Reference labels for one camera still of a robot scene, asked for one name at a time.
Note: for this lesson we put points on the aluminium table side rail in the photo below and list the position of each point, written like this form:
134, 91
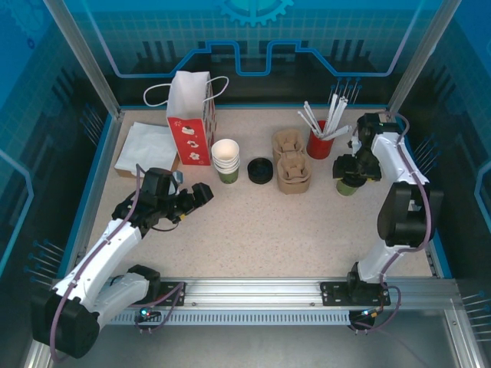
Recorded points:
97, 184
431, 260

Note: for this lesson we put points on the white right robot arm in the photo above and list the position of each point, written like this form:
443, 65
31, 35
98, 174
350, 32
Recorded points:
399, 161

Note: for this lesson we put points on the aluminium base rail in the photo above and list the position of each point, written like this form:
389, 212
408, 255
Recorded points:
249, 291

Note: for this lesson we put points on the aluminium frame post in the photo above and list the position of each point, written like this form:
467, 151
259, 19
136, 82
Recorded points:
76, 50
422, 50

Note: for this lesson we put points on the white paper napkin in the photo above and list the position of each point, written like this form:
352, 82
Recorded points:
145, 145

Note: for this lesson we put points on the white wrapped straw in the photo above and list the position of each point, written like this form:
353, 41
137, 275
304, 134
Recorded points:
308, 122
337, 131
339, 115
335, 114
312, 117
330, 113

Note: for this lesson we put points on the black plastic cup lid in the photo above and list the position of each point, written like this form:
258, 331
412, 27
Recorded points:
261, 167
261, 181
351, 181

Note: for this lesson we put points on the red white paper gift bag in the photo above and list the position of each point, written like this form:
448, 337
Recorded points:
188, 142

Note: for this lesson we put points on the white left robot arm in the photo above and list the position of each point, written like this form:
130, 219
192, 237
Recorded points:
99, 253

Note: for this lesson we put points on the red straw holder cup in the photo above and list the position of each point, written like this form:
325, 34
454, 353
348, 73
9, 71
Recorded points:
319, 149

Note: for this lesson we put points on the stack of white paper cups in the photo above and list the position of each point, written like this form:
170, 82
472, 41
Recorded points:
225, 151

